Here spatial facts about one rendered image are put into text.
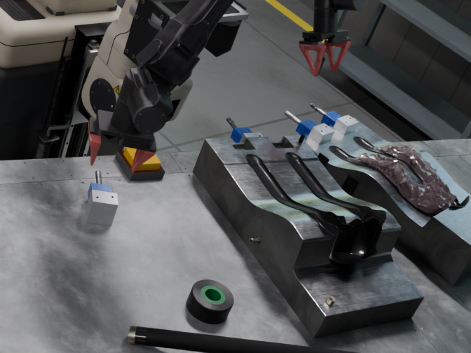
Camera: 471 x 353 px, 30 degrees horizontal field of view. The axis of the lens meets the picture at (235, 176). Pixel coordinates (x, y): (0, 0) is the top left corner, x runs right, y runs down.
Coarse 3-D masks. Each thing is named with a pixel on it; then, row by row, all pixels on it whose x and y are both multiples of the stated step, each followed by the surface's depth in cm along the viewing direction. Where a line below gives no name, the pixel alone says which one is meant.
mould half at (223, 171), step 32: (224, 160) 184; (224, 192) 184; (256, 192) 180; (288, 192) 184; (256, 224) 175; (288, 224) 167; (320, 224) 169; (384, 224) 177; (256, 256) 176; (288, 256) 167; (320, 256) 169; (384, 256) 180; (288, 288) 168; (320, 288) 166; (352, 288) 169; (384, 288) 172; (416, 288) 176; (320, 320) 161; (352, 320) 166; (384, 320) 172
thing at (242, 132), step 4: (228, 120) 211; (232, 124) 210; (236, 128) 207; (240, 128) 207; (244, 128) 208; (248, 128) 208; (232, 132) 207; (236, 132) 206; (240, 132) 206; (244, 132) 206; (248, 132) 207; (252, 132) 208; (256, 132) 205; (232, 136) 207; (236, 136) 206; (240, 136) 205; (244, 136) 203; (248, 136) 203; (252, 136) 204; (256, 136) 204; (260, 136) 205; (236, 140) 206; (240, 140) 204
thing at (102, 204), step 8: (96, 176) 175; (96, 184) 171; (88, 192) 172; (96, 192) 167; (104, 192) 168; (112, 192) 171; (88, 200) 168; (96, 200) 165; (104, 200) 166; (112, 200) 167; (88, 208) 167; (96, 208) 166; (104, 208) 166; (112, 208) 167; (88, 216) 167; (96, 216) 167; (104, 216) 167; (112, 216) 168; (104, 224) 169
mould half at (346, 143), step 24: (312, 144) 210; (336, 144) 214; (384, 144) 221; (336, 168) 204; (360, 168) 202; (408, 168) 207; (360, 192) 201; (384, 192) 197; (456, 192) 211; (408, 216) 195; (456, 216) 194; (408, 240) 196; (432, 240) 192; (456, 240) 188; (432, 264) 193; (456, 264) 190
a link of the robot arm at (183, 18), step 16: (192, 0) 152; (208, 0) 149; (224, 0) 150; (176, 16) 152; (192, 16) 149; (208, 16) 150; (160, 32) 152; (176, 32) 149; (192, 32) 150; (208, 32) 152; (176, 48) 151; (192, 48) 151; (160, 64) 150; (176, 64) 151; (192, 64) 152; (176, 80) 153
